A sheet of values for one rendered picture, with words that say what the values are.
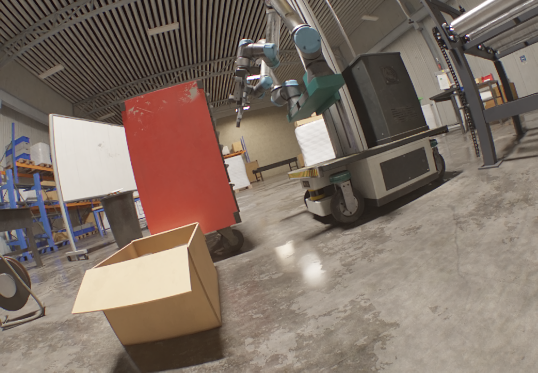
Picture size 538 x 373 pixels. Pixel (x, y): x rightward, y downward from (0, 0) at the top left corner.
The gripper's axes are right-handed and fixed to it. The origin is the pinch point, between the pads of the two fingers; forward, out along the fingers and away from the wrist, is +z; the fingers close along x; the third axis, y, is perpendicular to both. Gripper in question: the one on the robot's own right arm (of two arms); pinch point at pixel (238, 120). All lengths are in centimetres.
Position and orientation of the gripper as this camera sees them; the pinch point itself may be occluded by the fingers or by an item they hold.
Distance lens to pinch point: 152.7
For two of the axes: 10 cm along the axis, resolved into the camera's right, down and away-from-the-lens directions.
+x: -2.0, 2.1, 9.6
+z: -0.8, 9.7, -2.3
